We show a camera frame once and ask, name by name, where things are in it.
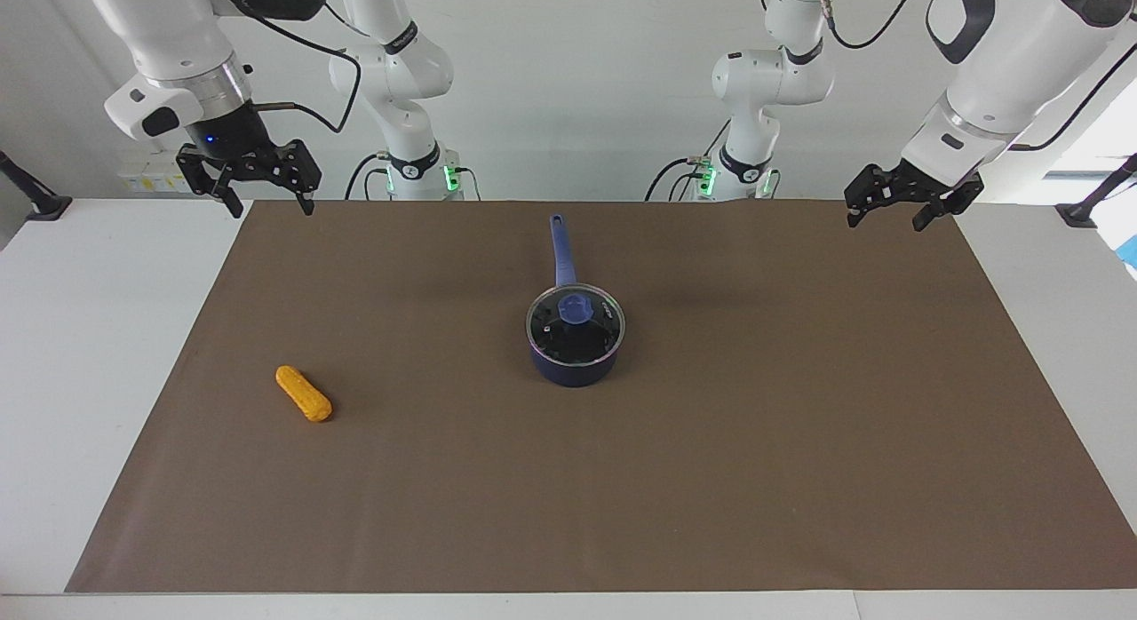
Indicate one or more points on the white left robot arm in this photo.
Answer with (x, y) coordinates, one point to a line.
(1013, 60)

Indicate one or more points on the white wall socket box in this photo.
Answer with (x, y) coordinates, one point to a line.
(160, 171)

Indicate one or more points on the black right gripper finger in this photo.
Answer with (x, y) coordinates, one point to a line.
(304, 180)
(213, 180)

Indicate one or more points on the orange toy corn cob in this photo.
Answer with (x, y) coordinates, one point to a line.
(304, 394)

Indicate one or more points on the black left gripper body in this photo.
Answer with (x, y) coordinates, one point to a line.
(933, 183)

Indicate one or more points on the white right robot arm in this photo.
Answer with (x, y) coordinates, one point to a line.
(169, 34)

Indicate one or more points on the glass lid with blue knob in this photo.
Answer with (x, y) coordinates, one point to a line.
(576, 322)

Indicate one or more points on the light blue object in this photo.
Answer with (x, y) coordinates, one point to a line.
(1130, 251)

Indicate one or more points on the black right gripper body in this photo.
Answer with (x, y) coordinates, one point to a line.
(233, 140)

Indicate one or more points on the black clamp stand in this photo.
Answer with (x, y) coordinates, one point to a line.
(35, 198)
(1097, 198)

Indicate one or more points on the brown table mat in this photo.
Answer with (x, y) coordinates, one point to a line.
(568, 496)

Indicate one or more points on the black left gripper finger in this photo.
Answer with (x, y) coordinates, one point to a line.
(863, 194)
(933, 213)

